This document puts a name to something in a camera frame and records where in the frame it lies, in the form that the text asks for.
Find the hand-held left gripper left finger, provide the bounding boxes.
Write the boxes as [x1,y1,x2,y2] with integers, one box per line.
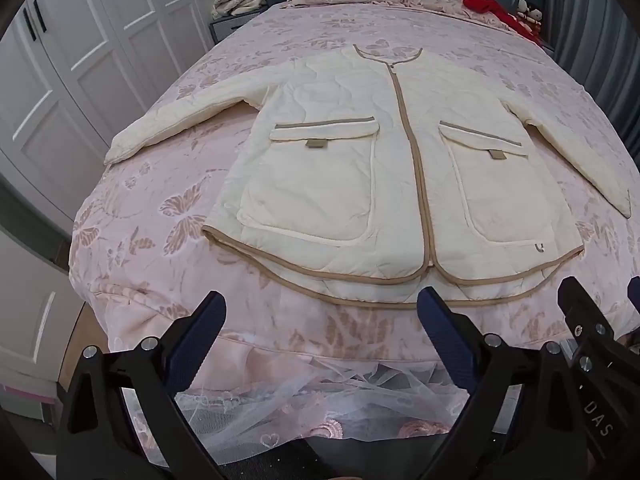
[55,290,228,480]

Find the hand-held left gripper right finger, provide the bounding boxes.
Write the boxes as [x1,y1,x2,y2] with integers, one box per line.
[417,286,591,480]

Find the cream quilted jacket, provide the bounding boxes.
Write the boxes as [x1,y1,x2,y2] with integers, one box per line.
[103,44,633,309]

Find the bed with pink floral bedspread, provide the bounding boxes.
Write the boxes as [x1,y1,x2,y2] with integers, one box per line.
[67,0,640,466]

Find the white panelled door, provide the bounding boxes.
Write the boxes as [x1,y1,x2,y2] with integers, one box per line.
[0,225,86,411]

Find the dark curtain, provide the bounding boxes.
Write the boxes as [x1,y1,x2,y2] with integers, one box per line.
[545,0,640,151]

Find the grey-blue nightstand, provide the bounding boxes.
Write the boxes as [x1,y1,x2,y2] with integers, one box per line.
[209,7,273,51]

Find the white panelled wardrobe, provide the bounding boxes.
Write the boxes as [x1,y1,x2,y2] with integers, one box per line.
[0,0,221,241]

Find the red garment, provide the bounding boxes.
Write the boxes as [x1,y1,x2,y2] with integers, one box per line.
[459,0,541,43]

